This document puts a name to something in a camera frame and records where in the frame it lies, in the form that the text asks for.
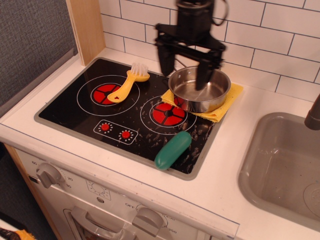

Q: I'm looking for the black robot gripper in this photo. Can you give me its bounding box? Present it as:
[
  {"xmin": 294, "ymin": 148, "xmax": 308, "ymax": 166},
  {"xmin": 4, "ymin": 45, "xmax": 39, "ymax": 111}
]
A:
[{"xmin": 155, "ymin": 0, "xmax": 226, "ymax": 91}]

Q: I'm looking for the stainless steel pot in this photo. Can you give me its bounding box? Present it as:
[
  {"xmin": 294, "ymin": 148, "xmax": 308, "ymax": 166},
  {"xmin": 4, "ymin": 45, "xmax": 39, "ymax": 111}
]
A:
[{"xmin": 168, "ymin": 66, "xmax": 231, "ymax": 113}]

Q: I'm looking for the yellow folded cloth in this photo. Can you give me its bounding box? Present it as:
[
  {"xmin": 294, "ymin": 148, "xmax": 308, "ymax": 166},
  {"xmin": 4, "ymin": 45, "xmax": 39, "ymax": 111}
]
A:
[{"xmin": 161, "ymin": 83, "xmax": 244, "ymax": 123}]

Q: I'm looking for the yellow dish brush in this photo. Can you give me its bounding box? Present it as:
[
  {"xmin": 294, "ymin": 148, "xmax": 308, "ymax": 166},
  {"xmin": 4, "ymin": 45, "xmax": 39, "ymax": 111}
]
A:
[{"xmin": 107, "ymin": 63, "xmax": 150, "ymax": 103}]

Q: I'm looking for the black toy stovetop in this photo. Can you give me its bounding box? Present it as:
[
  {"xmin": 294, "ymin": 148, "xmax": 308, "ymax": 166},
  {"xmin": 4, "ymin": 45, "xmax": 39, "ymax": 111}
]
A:
[{"xmin": 34, "ymin": 58, "xmax": 221, "ymax": 181}]

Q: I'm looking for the green toy cucumber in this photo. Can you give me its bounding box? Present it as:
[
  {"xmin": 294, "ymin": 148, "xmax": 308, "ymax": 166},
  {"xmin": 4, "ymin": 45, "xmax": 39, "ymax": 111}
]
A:
[{"xmin": 154, "ymin": 131, "xmax": 192, "ymax": 171}]

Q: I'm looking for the red right stove knob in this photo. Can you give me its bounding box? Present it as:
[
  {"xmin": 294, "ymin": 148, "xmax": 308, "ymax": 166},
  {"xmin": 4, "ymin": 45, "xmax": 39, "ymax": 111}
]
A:
[{"xmin": 121, "ymin": 131, "xmax": 131, "ymax": 140}]

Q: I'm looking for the red stove knob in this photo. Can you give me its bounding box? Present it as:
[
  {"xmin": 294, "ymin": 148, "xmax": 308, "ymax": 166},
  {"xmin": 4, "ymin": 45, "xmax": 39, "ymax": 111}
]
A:
[
  {"xmin": 100, "ymin": 123, "xmax": 110, "ymax": 132},
  {"xmin": 121, "ymin": 131, "xmax": 131, "ymax": 140}
]

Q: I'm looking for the red left stove knob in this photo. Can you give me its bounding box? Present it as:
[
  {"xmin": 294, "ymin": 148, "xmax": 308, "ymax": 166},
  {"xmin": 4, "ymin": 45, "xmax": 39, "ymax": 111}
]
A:
[{"xmin": 100, "ymin": 123, "xmax": 110, "ymax": 132}]

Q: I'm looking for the grey faucet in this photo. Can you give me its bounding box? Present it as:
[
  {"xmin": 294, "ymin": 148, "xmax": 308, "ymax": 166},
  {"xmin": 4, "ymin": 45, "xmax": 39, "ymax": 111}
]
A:
[{"xmin": 304, "ymin": 94, "xmax": 320, "ymax": 131}]

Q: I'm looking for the grey sink basin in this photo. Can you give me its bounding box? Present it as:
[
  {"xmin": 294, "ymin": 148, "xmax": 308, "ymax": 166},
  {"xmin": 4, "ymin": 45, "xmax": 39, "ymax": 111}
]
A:
[{"xmin": 238, "ymin": 112, "xmax": 320, "ymax": 231}]

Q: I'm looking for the grey oven temperature knob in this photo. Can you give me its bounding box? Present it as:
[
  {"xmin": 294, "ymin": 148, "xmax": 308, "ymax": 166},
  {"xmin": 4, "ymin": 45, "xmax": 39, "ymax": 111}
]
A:
[{"xmin": 132, "ymin": 207, "xmax": 164, "ymax": 237}]

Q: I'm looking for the grey timer knob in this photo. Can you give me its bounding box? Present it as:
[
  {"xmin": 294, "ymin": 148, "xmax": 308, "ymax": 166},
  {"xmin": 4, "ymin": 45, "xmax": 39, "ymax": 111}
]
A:
[{"xmin": 36, "ymin": 163, "xmax": 62, "ymax": 189}]

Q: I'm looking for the orange object bottom corner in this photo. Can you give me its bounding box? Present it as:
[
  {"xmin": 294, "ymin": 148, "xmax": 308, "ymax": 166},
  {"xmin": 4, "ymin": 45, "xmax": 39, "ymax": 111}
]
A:
[{"xmin": 0, "ymin": 228, "xmax": 36, "ymax": 240}]

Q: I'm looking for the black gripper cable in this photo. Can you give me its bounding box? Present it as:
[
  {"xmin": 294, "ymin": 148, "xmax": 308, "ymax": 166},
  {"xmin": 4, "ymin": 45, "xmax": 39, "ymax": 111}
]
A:
[{"xmin": 212, "ymin": 0, "xmax": 230, "ymax": 26}]

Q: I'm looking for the wooden side post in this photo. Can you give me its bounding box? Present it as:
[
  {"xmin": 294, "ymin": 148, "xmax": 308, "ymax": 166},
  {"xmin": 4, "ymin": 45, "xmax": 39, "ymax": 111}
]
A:
[{"xmin": 65, "ymin": 0, "xmax": 106, "ymax": 66}]

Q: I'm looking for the grey oven door handle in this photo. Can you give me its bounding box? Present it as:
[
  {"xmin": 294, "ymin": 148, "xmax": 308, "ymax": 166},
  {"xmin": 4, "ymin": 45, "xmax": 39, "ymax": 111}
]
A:
[{"xmin": 70, "ymin": 206, "xmax": 137, "ymax": 240}]

